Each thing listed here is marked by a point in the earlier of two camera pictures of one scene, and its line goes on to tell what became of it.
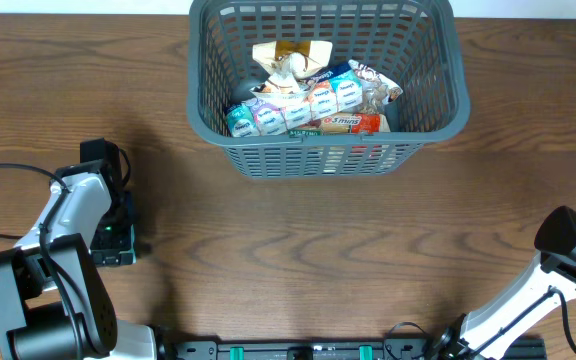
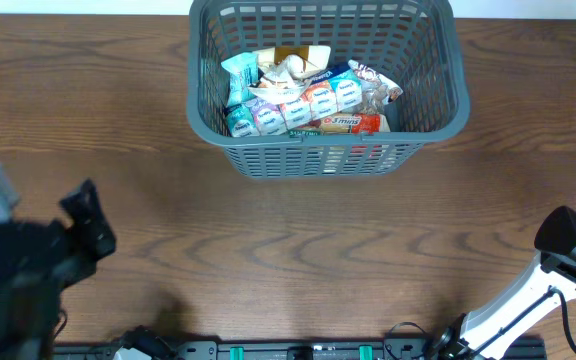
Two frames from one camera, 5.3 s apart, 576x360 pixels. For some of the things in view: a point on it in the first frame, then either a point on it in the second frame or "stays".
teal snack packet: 130,228 to 243,72
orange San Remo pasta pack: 343,123 stays
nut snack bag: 377,90 stays
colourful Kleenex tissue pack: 330,91 stays
